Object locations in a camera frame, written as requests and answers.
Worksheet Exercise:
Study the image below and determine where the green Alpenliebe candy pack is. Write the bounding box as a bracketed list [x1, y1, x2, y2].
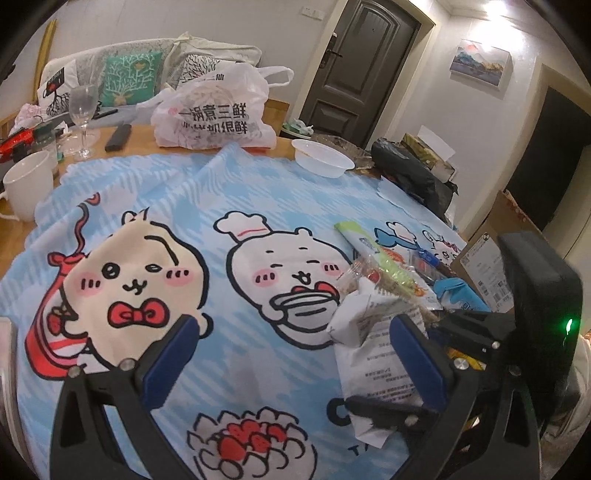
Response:
[335, 221, 381, 255]

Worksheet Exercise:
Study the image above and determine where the blue snack packet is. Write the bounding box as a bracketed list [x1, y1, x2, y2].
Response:
[433, 277, 491, 312]

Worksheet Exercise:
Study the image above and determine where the cardboard box with labels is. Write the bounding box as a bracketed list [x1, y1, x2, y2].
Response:
[451, 190, 543, 313]

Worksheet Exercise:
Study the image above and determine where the orange white snack packet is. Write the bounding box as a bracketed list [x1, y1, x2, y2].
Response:
[370, 250, 443, 311]

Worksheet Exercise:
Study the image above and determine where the brown grain bar packet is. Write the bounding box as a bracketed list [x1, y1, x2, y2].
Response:
[335, 257, 381, 297]

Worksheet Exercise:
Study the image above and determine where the blue cartoon tablecloth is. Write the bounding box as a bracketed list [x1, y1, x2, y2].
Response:
[1, 145, 465, 479]

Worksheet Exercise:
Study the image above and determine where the black bag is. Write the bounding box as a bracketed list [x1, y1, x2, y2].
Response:
[370, 138, 458, 221]

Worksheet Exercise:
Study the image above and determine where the white ceramic mug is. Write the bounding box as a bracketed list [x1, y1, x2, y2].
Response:
[1, 151, 53, 222]

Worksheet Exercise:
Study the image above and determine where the white plastic bowl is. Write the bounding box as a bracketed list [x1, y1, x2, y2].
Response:
[291, 139, 355, 178]

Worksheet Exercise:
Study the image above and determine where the black remote control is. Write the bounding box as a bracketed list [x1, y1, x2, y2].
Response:
[104, 124, 132, 153]

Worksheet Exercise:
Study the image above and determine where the clear wine glass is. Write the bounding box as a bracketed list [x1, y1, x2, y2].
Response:
[69, 85, 98, 160]

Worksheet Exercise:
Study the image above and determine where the white printed plastic bag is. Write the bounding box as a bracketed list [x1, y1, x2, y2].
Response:
[150, 63, 294, 150]

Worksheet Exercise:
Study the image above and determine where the dark brown door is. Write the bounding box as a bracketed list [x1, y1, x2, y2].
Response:
[300, 1, 420, 147]

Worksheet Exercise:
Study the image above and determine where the teal tree pillow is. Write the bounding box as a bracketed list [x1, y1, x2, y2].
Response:
[100, 51, 162, 107]

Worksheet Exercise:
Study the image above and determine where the white black-print pillow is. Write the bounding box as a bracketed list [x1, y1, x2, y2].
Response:
[37, 60, 79, 117]

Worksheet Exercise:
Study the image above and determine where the landscape wall painting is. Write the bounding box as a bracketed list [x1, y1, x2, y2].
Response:
[450, 39, 511, 88]

